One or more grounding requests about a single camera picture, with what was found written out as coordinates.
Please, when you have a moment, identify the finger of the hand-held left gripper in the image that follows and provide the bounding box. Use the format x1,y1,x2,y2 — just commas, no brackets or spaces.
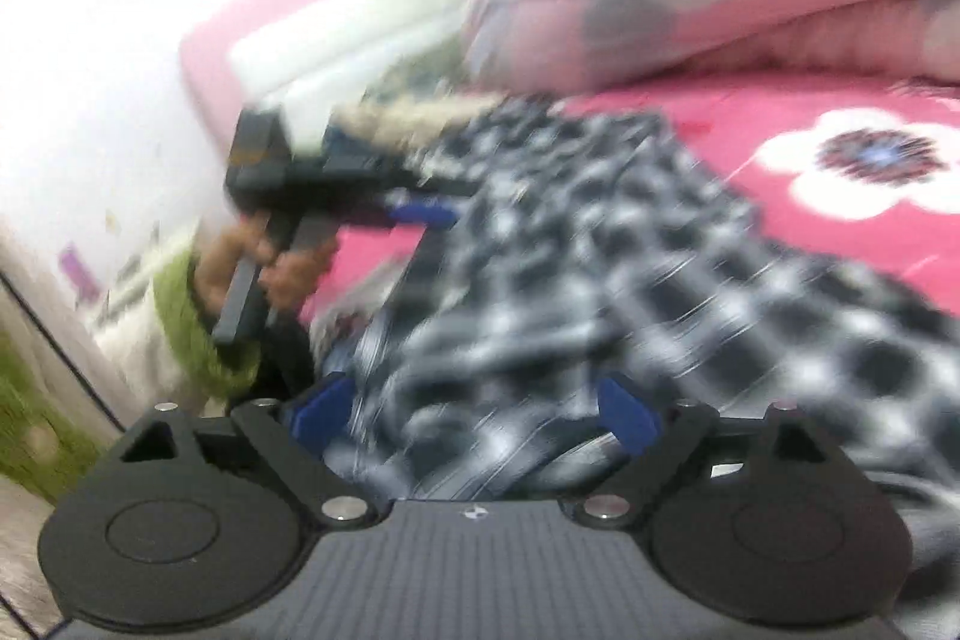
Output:
397,175,481,196
388,199,460,230

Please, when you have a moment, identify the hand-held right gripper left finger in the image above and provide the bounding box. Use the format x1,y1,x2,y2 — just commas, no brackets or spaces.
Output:
120,374,374,526

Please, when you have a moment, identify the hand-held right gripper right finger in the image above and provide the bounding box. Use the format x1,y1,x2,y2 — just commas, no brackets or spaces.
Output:
570,374,833,527

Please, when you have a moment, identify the black white plaid shirt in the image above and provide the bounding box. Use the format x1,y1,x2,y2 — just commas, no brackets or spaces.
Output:
307,96,960,640

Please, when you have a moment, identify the person's left forearm green sleeve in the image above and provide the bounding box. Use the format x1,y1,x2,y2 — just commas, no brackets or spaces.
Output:
150,250,263,401

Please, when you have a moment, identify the person's left hand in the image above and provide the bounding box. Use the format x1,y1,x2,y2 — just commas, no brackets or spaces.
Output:
196,221,338,315

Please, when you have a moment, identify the beige crumpled garment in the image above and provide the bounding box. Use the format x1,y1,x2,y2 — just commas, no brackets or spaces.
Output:
330,92,518,150

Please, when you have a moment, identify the pink floral bed blanket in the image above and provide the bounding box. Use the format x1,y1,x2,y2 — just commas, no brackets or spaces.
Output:
296,74,960,341

